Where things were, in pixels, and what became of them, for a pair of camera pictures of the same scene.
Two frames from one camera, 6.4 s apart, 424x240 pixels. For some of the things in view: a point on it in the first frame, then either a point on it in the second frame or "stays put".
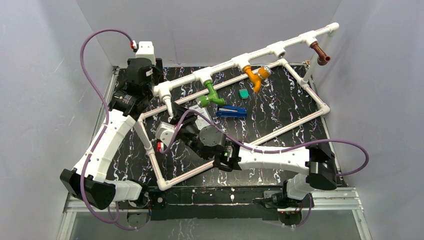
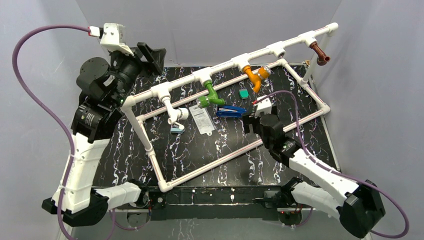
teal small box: [243, 93] stays put
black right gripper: [178, 110] to [250, 119]
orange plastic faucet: [264, 73] stays put
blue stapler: [229, 111] stays put
